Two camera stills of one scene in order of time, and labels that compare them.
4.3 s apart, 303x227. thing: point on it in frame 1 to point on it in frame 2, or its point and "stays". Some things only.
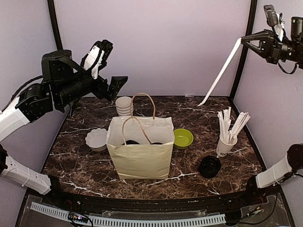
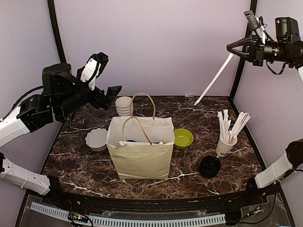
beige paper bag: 141,148 stays
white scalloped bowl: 96,139 stays
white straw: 222,71 to 122,143
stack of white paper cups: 122,104 stays
